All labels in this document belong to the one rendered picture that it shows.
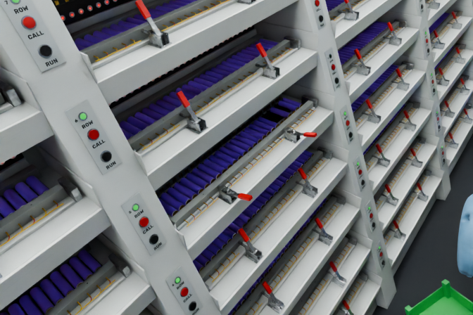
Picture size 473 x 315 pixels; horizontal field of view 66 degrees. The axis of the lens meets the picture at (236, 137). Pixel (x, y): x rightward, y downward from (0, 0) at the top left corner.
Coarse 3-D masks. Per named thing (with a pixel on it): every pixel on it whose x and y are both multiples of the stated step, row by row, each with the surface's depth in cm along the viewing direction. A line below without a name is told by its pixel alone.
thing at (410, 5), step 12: (408, 0) 145; (396, 12) 150; (408, 12) 147; (420, 36) 149; (408, 48) 155; (420, 48) 152; (432, 60) 160; (420, 84) 160; (420, 96) 163; (432, 108) 163; (432, 120) 165; (432, 132) 168; (444, 144) 177; (444, 168) 179; (444, 180) 180; (444, 192) 181
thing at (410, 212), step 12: (432, 168) 177; (420, 180) 178; (432, 180) 177; (420, 192) 168; (432, 192) 171; (408, 204) 167; (420, 204) 166; (396, 216) 159; (408, 216) 162; (420, 216) 162; (396, 228) 152; (408, 228) 157; (384, 240) 153; (396, 240) 153; (396, 252) 148
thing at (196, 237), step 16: (288, 96) 117; (304, 96) 111; (320, 96) 109; (320, 112) 108; (304, 128) 103; (320, 128) 106; (224, 144) 101; (288, 144) 98; (304, 144) 101; (272, 160) 94; (288, 160) 96; (240, 176) 90; (256, 176) 90; (272, 176) 93; (240, 192) 86; (256, 192) 89; (208, 208) 83; (224, 208) 83; (240, 208) 86; (192, 224) 80; (208, 224) 79; (224, 224) 82; (192, 240) 76; (208, 240) 80; (192, 256) 77
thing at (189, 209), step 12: (300, 108) 107; (288, 120) 103; (276, 132) 99; (264, 144) 95; (252, 156) 93; (264, 156) 94; (240, 168) 90; (216, 180) 87; (228, 180) 88; (204, 192) 84; (216, 192) 86; (192, 204) 81; (180, 216) 79
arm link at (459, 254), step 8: (472, 200) 48; (464, 208) 49; (472, 208) 47; (464, 216) 48; (472, 216) 47; (464, 224) 47; (472, 224) 46; (464, 232) 47; (472, 232) 46; (464, 240) 47; (472, 240) 46; (464, 248) 47; (472, 248) 46; (464, 256) 47; (472, 256) 46; (464, 264) 47; (472, 264) 47; (464, 272) 49; (472, 272) 47
